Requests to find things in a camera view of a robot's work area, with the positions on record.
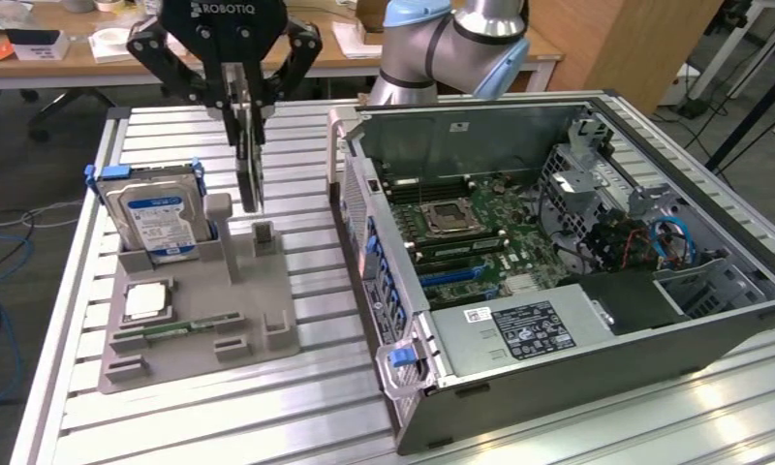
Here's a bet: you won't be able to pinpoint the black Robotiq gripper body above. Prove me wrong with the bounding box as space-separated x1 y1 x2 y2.
156 0 294 68

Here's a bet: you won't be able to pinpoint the green GPU card with bracket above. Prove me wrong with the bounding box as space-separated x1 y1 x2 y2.
227 64 267 215

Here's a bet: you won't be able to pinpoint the white tape roll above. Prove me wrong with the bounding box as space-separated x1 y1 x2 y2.
88 25 135 50

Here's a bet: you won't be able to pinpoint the white paper sheets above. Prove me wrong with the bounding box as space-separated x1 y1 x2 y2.
331 20 386 61

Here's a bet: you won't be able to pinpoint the wooden desk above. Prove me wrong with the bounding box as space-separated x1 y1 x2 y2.
0 0 566 93

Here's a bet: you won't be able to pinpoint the brown cardboard box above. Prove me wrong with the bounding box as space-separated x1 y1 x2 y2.
354 0 403 34

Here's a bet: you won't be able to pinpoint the black office chair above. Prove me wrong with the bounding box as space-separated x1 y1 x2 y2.
20 86 119 142

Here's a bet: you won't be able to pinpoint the white and black box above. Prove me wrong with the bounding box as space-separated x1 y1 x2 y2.
3 27 74 63

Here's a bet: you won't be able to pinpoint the hard disk in blue carrier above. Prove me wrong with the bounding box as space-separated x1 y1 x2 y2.
84 156 218 266

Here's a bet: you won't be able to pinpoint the black RAM slot bank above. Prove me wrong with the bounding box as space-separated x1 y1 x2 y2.
411 235 513 264
386 176 470 203

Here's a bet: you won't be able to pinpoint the metal CPU socket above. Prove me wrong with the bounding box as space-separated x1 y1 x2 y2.
422 200 478 239

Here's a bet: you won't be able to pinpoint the grey parts rack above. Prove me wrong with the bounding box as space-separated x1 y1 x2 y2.
96 192 305 397

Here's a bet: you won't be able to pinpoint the silver CPU chip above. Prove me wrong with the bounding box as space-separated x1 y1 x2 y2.
120 282 175 325

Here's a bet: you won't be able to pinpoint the blue expansion slot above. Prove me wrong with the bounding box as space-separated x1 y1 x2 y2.
418 267 485 288

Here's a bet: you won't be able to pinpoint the perforated metal disk bay cage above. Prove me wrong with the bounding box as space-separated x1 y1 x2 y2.
541 118 636 234

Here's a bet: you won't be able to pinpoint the green Dell motherboard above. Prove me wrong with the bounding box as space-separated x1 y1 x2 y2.
378 172 585 312

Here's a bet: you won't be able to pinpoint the green RAM stick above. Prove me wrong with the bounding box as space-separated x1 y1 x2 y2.
112 311 246 341

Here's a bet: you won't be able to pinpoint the wooden cabinet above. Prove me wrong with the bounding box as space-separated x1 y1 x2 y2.
545 0 761 118

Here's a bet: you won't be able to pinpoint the silver chipset heatsink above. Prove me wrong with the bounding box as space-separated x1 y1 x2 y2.
502 274 540 297

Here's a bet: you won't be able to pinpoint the blue case latch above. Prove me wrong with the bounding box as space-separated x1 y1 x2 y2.
387 349 417 374

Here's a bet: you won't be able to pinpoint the grey power supply unit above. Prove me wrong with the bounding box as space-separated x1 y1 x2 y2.
429 282 617 380

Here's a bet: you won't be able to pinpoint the dark open PC case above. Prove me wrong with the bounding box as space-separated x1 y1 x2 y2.
326 89 775 457

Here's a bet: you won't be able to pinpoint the grey metal disk bay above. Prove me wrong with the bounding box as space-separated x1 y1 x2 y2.
654 258 772 322

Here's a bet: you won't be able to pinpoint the silver case handle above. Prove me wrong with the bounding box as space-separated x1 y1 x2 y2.
326 107 366 146

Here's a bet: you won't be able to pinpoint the black wire bundle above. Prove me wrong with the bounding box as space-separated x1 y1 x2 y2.
577 211 630 273

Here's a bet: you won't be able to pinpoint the blue floor cable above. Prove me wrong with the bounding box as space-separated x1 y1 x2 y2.
0 211 38 419

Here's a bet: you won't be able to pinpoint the red wire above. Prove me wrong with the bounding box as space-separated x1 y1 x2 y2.
622 226 652 265

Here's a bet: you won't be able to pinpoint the white desk frame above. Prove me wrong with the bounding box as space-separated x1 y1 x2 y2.
682 0 775 138

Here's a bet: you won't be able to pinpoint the blue data wire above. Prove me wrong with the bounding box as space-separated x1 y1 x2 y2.
648 215 701 270

